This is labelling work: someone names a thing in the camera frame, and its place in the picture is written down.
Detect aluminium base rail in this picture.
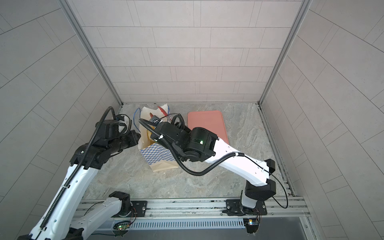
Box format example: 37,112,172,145
74,197,310,234

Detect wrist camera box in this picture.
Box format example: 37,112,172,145
150,116,162,125
96,114,132,140

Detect red metal tongs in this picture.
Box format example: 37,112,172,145
149,106,171,122

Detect left green circuit board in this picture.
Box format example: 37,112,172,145
113,221,132,236

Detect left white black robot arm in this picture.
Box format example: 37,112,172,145
18,130,140,240

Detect blue checkered paper bag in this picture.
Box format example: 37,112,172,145
134,104,179,172

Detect right green circuit board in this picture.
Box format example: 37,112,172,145
243,218,260,234

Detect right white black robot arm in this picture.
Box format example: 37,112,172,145
142,122,276,216

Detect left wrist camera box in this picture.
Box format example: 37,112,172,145
96,114,132,140

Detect pink plastic tray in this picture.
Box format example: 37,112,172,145
187,111,229,144

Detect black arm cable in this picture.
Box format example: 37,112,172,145
29,106,133,240
138,112,289,210

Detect green circuit board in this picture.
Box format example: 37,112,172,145
113,221,132,236
243,218,260,234

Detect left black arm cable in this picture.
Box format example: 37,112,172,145
29,106,133,240

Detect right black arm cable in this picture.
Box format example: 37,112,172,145
138,112,289,210

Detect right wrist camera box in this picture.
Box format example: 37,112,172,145
150,116,162,125

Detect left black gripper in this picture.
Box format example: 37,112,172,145
107,129,144,155

